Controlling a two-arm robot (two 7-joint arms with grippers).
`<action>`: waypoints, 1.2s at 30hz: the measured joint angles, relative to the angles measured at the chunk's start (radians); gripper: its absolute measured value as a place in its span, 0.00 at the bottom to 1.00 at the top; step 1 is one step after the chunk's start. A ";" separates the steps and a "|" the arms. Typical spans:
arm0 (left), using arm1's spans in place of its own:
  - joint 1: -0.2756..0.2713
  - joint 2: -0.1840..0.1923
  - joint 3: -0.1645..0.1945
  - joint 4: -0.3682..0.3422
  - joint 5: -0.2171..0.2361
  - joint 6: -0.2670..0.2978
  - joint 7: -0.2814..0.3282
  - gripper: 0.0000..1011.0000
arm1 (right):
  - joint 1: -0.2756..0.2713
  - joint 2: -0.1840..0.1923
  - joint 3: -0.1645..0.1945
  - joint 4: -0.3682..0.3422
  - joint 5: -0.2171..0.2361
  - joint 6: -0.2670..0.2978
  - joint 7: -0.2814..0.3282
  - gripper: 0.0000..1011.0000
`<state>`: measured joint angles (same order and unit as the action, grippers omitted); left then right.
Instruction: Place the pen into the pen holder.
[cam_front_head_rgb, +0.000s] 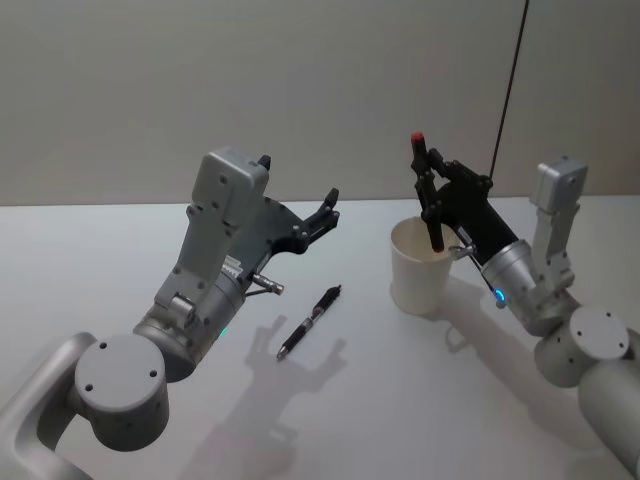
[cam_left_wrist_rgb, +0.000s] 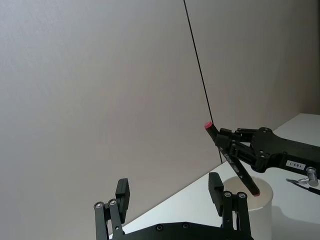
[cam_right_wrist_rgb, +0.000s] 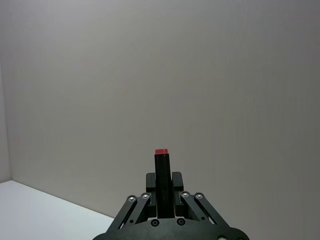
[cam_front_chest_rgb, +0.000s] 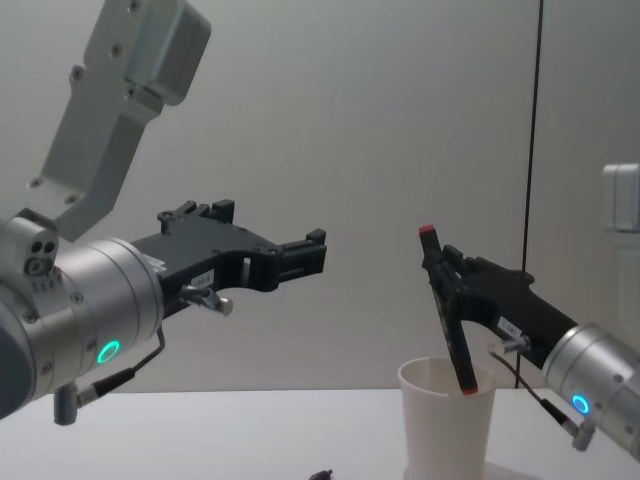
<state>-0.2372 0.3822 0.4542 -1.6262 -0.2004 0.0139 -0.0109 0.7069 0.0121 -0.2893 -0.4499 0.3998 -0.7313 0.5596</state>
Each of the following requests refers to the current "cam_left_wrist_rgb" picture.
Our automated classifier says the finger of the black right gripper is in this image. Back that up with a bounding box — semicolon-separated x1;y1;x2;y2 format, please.
230;141;260;171
215;127;261;154

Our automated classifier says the dark cable with silver plug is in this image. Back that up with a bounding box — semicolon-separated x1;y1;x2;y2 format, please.
285;165;320;196

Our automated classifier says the white cylindrical cup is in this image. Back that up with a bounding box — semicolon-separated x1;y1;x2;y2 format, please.
221;175;274;240

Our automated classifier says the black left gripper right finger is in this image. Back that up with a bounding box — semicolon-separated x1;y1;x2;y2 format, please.
207;172;252;234

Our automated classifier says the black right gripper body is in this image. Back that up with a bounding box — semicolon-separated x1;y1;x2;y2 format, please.
250;126;320;174

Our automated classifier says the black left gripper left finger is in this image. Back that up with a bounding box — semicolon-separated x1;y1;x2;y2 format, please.
93;177;131;240

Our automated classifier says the black marker with red ends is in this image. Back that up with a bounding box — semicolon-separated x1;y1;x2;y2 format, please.
204;121;261;197

